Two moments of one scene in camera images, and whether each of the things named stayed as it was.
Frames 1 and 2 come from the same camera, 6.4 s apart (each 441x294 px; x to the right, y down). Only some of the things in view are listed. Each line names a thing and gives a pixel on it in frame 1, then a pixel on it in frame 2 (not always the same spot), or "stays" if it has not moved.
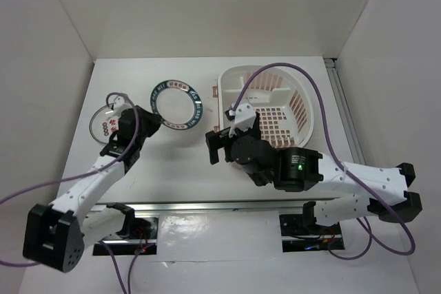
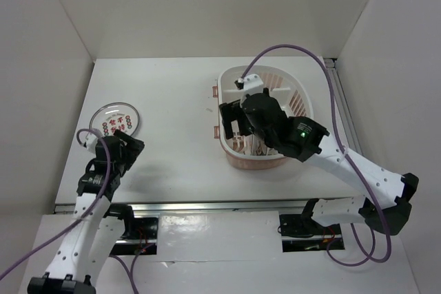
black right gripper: (214, 140) to (229, 111)
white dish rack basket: (282, 98) stays
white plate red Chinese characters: (103, 123) stays
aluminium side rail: (343, 107) stays
